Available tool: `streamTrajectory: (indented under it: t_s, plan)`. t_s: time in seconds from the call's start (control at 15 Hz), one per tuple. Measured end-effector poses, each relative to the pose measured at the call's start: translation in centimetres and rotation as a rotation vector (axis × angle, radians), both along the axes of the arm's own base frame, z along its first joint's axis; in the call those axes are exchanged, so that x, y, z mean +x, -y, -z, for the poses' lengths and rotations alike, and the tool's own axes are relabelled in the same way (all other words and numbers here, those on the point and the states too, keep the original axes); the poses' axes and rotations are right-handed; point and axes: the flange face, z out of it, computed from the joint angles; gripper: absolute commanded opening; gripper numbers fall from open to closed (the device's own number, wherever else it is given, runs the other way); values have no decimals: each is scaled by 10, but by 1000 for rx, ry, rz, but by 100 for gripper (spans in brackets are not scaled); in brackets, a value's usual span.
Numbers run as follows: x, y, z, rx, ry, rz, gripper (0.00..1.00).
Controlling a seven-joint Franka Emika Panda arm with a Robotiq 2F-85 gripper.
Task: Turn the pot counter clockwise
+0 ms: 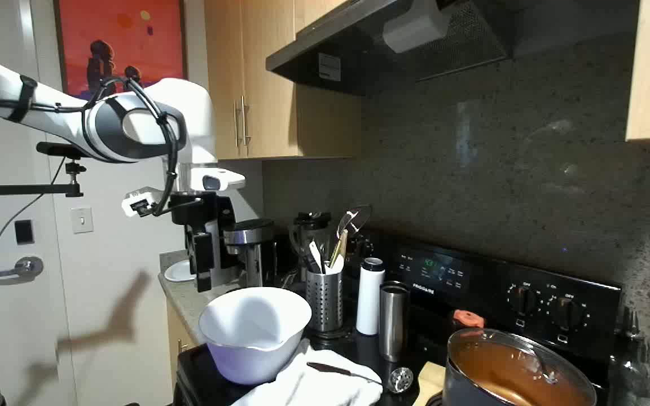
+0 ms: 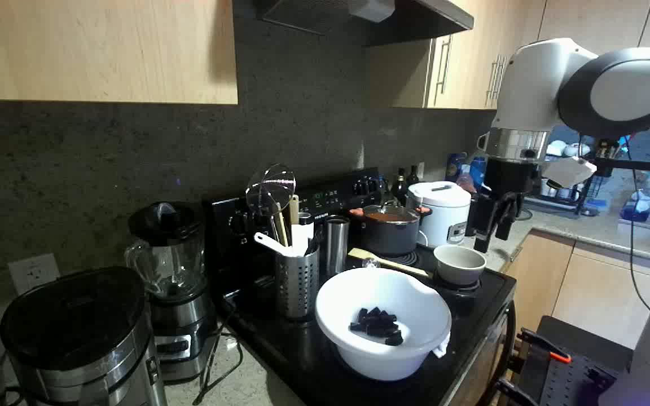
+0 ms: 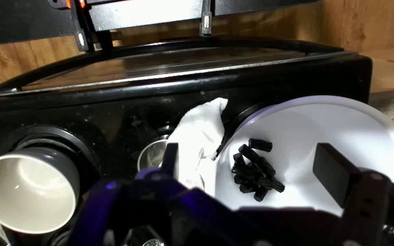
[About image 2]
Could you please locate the white rice cooker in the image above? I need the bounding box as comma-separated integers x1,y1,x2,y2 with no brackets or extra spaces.
409,179,471,247

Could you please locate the white wall outlet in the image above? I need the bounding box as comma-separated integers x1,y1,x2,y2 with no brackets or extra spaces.
6,252,59,292

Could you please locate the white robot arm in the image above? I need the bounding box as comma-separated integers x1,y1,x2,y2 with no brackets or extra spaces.
467,37,650,252

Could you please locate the small grey bowl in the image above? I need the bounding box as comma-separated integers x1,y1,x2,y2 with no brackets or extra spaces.
432,243,484,287

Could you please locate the wooden spatula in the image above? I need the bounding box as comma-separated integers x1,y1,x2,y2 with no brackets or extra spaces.
348,247,428,278

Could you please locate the black equipment cart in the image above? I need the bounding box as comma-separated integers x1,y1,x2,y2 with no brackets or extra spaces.
500,314,637,406

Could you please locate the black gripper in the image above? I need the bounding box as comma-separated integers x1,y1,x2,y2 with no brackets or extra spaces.
471,157,536,252

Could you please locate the dark blueberries pile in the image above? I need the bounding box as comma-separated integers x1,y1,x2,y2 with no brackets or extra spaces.
349,307,404,344

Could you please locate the black blender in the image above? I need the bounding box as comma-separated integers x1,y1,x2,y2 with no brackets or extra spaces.
123,201,216,384

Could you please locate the dark pot with red handles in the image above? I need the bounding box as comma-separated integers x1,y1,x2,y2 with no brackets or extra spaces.
349,204,431,257

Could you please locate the stainless steel tumbler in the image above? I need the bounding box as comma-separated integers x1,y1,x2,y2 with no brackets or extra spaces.
324,217,349,274

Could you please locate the white plastic spoon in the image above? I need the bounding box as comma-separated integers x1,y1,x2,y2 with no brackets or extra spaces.
252,232,307,257

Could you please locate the wire whisk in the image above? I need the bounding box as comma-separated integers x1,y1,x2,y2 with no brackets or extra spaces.
244,164,297,220

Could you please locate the black stove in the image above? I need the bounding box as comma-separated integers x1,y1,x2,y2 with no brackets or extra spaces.
203,196,515,406

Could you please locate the blue soap bottle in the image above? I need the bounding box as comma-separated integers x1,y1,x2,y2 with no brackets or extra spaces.
620,190,650,223

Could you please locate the black steel slow cooker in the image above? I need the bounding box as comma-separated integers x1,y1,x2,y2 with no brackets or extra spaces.
0,266,166,406

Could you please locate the black range hood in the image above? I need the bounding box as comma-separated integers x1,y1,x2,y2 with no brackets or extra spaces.
252,0,473,45

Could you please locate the large white mixing bowl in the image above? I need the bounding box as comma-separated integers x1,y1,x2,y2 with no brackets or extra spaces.
315,269,450,380

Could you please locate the dish rack with dishes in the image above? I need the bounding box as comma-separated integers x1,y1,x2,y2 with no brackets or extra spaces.
525,139,598,199

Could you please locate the perforated steel utensil holder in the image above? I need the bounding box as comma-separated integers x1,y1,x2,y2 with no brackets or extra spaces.
275,250,319,319

